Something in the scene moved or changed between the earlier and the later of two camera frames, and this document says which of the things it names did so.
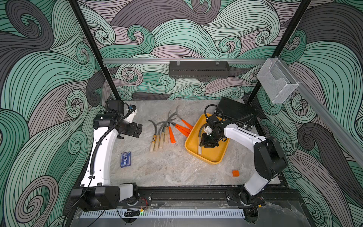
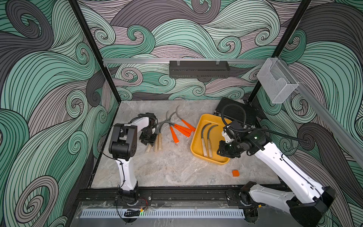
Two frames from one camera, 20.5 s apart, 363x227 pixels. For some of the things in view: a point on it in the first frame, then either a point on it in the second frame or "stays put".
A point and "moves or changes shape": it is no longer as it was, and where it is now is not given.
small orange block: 236,173 stays put
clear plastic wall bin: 276,81 stays put
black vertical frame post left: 95,46 stays put
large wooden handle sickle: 199,139 moves or changes shape
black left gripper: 131,132 → 143,141
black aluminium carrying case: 237,111 stays put
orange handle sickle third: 185,128 stays put
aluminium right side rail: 352,144 stays put
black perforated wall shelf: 199,69 stays put
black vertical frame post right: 284,43 stays put
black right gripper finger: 207,143 → 227,152
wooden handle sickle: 166,140 moves or changes shape
